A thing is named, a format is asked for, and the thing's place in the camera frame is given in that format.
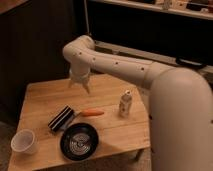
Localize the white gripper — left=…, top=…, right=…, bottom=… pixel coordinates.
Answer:
left=68, top=71, right=90, bottom=94

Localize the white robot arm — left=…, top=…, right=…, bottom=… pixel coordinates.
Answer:
left=63, top=35, right=213, bottom=171

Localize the orange carrot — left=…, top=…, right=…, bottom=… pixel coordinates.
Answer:
left=81, top=110, right=104, bottom=117

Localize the wooden table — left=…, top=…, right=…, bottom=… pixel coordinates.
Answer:
left=8, top=74, right=150, bottom=171

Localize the small white bottle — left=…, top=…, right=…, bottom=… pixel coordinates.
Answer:
left=119, top=90, right=132, bottom=117

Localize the black round bowl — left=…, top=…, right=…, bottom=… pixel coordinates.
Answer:
left=60, top=123, right=99, bottom=161

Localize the white paper cup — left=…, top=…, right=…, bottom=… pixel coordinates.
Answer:
left=11, top=129, right=38, bottom=154

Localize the metal vertical pole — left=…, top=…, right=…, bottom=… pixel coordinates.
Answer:
left=83, top=0, right=91, bottom=36

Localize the long shelf rail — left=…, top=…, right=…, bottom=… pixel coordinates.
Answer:
left=95, top=41, right=213, bottom=84

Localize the black handle on shelf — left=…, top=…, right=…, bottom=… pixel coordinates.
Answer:
left=175, top=58, right=207, bottom=70

